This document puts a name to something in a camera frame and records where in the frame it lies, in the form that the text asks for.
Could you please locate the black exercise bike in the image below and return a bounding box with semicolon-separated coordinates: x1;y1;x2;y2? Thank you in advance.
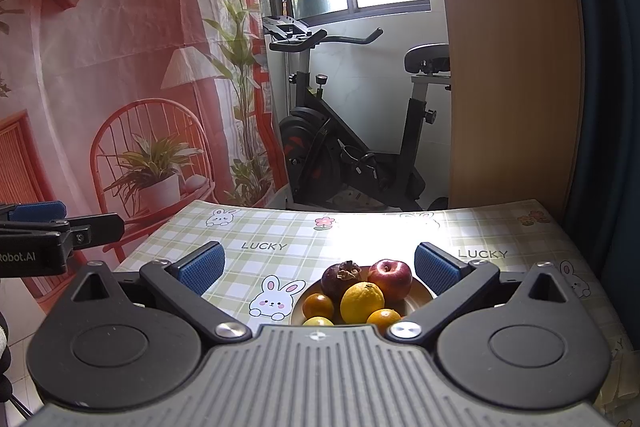
262;14;451;211

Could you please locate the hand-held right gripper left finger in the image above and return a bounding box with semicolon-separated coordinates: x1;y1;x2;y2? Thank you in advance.
65;240;253;343

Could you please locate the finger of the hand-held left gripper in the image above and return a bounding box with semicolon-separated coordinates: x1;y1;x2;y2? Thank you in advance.
0;202;67;224
0;213;126;253

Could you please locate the plaid printed tablecloth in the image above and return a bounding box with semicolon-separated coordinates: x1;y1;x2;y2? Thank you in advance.
107;199;636;408

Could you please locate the red printed wall backdrop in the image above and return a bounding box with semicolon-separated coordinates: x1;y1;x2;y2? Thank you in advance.
0;0;281;303

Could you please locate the cream oval plate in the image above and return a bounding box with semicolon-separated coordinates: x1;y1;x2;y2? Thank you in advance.
289;266;436;328

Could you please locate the dark blue curtain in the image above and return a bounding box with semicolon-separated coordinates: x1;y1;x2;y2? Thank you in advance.
560;0;640;298

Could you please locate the red apple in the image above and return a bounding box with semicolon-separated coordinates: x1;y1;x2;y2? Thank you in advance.
368;259;414;303

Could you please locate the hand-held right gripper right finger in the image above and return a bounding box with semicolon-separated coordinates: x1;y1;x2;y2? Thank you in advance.
389;242;583;343

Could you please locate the dark purple mangosteen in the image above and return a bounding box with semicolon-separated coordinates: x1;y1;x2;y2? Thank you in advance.
320;260;369;303

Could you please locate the wooden panel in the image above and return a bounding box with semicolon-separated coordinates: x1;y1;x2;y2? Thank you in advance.
425;0;586;210

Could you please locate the yellow lemon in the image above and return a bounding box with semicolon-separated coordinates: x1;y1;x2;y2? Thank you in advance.
340;282;386;324

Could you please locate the orange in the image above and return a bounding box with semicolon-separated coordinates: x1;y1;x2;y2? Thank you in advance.
303;293;335;319
366;308;402;333

